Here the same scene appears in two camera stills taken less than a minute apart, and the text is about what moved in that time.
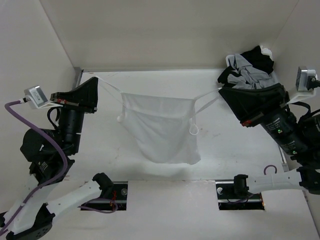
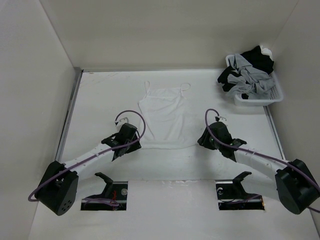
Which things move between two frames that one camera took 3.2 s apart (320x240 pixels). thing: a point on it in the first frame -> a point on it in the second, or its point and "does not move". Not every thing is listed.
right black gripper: x=247 y=103 -> x=203 y=140
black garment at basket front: x=222 y=78 does not move
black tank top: x=259 y=60 does not move
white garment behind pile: x=267 y=51 does not move
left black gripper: x=85 y=97 -> x=135 y=146
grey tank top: x=249 y=76 does not move
